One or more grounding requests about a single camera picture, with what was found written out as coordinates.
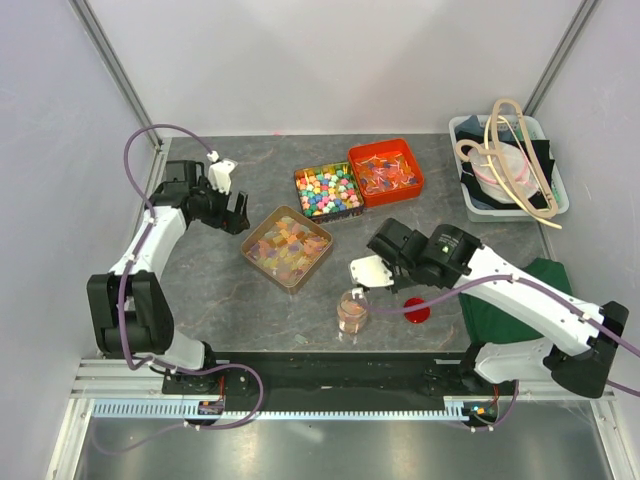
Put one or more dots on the green cloth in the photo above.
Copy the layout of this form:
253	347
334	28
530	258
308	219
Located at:
486	323

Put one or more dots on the brown tin of popsicle candies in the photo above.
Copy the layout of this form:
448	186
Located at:
287	248

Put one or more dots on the spilled popsicle candy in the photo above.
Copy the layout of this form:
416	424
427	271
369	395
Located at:
300	339

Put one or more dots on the red jar lid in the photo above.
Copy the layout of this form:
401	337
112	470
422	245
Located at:
416	316

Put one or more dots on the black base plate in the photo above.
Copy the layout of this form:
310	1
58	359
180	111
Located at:
337	379

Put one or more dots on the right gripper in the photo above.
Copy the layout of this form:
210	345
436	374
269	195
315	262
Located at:
399	283

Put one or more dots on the clear glass jar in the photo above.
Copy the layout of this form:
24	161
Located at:
352	314

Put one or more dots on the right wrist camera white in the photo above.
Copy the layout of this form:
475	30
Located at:
367	273

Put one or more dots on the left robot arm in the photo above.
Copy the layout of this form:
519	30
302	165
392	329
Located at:
131	317

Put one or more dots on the beige clothes hanger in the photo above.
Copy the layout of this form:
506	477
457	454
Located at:
513	172

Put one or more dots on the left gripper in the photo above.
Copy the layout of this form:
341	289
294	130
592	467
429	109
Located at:
226	219

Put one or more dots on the tin of colourful star candies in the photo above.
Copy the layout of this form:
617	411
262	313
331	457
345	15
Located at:
328	192

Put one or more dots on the orange box of candies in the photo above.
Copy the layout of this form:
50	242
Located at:
386	172

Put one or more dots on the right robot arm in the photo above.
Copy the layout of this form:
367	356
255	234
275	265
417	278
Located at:
578	339

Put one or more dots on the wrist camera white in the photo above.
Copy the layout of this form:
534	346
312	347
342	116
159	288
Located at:
367	273
219	172

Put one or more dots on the white laundry basket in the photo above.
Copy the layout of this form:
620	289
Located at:
483	207

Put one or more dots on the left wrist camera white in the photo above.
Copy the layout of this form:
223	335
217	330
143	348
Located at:
219	172

